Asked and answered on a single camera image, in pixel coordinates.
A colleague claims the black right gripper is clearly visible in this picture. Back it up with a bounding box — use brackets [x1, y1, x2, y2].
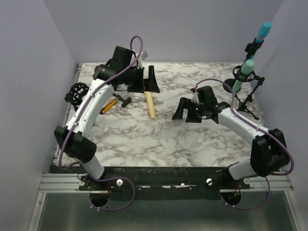
[172, 97, 207, 123]

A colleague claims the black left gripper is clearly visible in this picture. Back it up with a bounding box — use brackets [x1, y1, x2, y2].
[123, 65, 159, 93]

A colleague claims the cream yellow microphone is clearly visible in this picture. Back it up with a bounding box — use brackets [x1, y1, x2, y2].
[144, 91, 155, 119]

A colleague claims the black shock mount desk stand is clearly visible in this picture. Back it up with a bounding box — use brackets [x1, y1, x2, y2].
[64, 82, 89, 107]

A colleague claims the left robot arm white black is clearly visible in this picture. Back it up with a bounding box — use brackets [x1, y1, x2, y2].
[54, 46, 160, 190]

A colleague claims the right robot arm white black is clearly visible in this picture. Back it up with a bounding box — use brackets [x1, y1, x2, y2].
[172, 86, 290, 189]

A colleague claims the mint green microphone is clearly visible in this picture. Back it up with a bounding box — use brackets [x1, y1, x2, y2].
[232, 60, 255, 93]

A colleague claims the black round base mic stand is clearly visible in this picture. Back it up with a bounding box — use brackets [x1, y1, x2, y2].
[224, 37, 264, 93]

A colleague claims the blue microphone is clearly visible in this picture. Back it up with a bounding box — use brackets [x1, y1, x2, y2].
[245, 22, 272, 60]

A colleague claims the black T-handle tool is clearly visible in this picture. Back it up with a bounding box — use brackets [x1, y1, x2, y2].
[113, 93, 132, 108]

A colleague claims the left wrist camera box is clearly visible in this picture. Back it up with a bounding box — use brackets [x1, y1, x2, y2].
[131, 49, 148, 69]

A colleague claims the black tripod shock mount stand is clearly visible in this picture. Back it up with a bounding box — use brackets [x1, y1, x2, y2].
[232, 65, 265, 120]

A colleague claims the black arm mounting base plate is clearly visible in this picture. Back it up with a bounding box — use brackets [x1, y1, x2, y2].
[49, 166, 250, 201]

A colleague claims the aluminium extrusion rail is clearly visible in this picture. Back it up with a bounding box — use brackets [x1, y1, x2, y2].
[39, 173, 294, 193]

